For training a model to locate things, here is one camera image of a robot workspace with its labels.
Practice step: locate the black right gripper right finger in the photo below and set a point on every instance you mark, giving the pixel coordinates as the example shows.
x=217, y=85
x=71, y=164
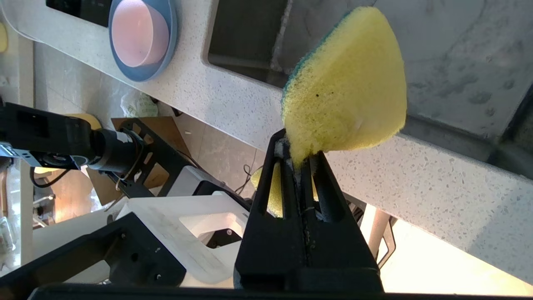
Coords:
x=341, y=250

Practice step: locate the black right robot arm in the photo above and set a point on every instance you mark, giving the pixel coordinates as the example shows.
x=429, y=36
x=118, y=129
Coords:
x=137, y=258

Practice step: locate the white plastic bag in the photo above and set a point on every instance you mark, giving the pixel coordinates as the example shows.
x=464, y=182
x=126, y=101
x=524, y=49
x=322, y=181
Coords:
x=139, y=104

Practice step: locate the black glass induction cooktop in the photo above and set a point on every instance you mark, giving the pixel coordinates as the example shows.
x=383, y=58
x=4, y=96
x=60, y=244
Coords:
x=79, y=10

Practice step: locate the black robot chassis frame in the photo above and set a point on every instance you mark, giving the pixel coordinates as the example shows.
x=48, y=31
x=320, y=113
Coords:
x=166, y=146

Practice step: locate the stainless steel sink basin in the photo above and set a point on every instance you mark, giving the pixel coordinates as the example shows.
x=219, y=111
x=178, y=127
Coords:
x=245, y=37

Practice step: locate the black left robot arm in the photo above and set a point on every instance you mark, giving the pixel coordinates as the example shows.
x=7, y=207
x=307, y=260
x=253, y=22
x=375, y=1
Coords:
x=50, y=133

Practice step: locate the pink bowl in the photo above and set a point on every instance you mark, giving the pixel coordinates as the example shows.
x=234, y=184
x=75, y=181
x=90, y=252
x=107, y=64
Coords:
x=139, y=33

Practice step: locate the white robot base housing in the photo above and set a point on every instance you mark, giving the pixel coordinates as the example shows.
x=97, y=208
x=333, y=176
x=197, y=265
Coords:
x=166, y=225

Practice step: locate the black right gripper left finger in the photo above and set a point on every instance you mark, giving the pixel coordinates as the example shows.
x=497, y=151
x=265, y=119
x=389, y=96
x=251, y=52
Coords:
x=266, y=250

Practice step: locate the large blue-grey plate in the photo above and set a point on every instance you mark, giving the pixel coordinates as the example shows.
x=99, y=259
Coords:
x=143, y=75

